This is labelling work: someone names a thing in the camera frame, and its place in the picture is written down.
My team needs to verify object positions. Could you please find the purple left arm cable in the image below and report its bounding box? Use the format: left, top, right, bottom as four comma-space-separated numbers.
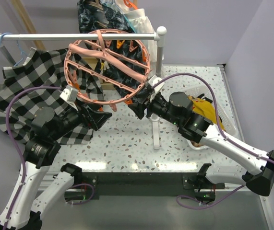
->
2, 85, 62, 230

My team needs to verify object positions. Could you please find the yellow sock with pattern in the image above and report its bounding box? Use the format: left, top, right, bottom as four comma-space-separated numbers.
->
188, 95, 217, 124

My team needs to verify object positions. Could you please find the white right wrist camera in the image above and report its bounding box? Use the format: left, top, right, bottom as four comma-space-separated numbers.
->
148, 75, 165, 101

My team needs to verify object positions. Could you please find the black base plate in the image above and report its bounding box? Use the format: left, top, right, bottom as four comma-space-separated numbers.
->
65, 171, 225, 201

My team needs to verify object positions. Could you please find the orange plastic hanger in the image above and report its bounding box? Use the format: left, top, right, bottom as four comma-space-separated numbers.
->
124, 0, 138, 10

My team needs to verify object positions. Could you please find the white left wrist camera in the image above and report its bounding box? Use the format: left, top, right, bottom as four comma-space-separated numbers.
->
60, 85, 78, 111

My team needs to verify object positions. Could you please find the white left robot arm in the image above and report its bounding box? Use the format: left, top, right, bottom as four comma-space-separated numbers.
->
0, 106, 112, 230

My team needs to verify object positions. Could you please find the white garment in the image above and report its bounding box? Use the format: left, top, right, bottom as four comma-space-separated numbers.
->
128, 8, 157, 70

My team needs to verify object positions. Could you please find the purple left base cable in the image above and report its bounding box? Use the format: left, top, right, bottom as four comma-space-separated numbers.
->
66, 183, 95, 206

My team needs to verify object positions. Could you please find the wooden frame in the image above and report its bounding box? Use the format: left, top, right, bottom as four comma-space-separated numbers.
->
12, 0, 45, 51

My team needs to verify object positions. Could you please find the black white checkered shirt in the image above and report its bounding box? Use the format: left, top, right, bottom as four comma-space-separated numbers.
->
0, 48, 104, 145

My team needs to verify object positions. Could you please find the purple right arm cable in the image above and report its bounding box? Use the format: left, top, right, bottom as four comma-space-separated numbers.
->
152, 73, 274, 183

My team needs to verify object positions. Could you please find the white clothes rack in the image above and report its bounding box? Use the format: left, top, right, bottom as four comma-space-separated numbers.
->
0, 26, 167, 150

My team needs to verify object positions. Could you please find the pink round clip hanger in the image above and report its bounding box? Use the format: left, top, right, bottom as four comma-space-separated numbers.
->
64, 29, 151, 111

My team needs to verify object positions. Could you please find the dark blue patterned garment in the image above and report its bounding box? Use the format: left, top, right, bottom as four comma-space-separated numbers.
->
77, 0, 146, 89

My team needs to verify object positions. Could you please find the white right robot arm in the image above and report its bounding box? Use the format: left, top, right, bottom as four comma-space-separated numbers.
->
128, 92, 274, 196

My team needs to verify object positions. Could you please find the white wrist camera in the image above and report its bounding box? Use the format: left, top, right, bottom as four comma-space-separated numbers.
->
60, 85, 78, 111
148, 75, 165, 101

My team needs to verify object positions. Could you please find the light blue wire hanger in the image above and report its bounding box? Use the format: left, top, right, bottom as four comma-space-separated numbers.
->
0, 33, 28, 67

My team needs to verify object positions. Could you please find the teal garment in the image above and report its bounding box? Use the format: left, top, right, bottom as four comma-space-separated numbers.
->
101, 0, 137, 33

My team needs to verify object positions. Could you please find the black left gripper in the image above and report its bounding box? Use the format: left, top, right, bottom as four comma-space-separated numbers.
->
51, 96, 112, 139

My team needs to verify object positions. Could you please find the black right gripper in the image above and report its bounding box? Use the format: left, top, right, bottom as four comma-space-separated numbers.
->
128, 90, 181, 126

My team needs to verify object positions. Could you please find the white plastic basket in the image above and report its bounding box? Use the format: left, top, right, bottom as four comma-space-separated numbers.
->
182, 85, 238, 150

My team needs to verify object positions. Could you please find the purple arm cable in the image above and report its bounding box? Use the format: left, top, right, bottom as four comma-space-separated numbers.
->
152, 73, 274, 183
2, 85, 62, 230

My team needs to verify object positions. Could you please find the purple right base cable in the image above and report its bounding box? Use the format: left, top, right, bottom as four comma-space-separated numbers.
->
176, 184, 248, 210

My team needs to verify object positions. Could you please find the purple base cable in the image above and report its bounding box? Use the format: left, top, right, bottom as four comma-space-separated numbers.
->
176, 184, 248, 210
66, 183, 95, 206

